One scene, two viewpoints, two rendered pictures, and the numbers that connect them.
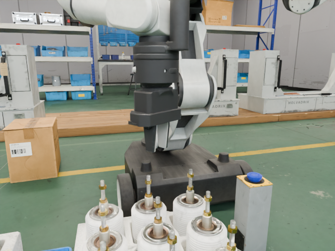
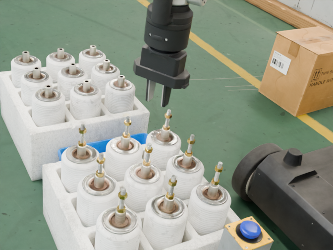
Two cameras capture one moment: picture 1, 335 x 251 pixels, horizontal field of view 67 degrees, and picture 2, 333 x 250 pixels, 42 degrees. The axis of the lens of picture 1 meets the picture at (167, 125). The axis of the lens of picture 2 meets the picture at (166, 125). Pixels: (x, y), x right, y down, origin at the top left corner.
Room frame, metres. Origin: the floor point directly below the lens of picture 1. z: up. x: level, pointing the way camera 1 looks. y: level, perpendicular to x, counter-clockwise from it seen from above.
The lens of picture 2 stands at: (0.26, -0.75, 0.92)
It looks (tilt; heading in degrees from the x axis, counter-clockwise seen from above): 33 degrees down; 70
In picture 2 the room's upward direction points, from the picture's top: 10 degrees clockwise
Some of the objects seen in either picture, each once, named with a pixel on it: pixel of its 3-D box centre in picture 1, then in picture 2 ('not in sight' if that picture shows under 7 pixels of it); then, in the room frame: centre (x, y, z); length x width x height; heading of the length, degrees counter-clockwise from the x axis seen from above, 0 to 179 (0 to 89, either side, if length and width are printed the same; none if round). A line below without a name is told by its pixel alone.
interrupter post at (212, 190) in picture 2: (190, 196); (213, 189); (0.65, -0.06, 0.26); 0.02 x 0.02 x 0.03
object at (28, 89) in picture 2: not in sight; (36, 101); (0.25, 0.51, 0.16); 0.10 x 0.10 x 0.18
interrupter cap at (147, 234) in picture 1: (158, 233); (144, 173); (0.50, 0.02, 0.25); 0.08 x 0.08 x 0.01
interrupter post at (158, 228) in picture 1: (158, 228); (145, 169); (0.50, 0.02, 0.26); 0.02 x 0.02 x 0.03
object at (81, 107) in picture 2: not in sight; (84, 114); (0.40, 0.43, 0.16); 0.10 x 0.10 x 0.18
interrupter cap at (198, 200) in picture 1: (190, 200); (211, 194); (0.65, -0.06, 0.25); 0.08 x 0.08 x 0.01
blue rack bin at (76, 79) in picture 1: (81, 79); not in sight; (5.05, 1.71, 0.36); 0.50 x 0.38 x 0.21; 17
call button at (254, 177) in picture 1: (254, 178); (249, 230); (0.65, -0.24, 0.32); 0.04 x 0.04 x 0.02
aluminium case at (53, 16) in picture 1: (52, 21); not in sight; (4.89, 2.10, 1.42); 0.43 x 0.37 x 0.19; 19
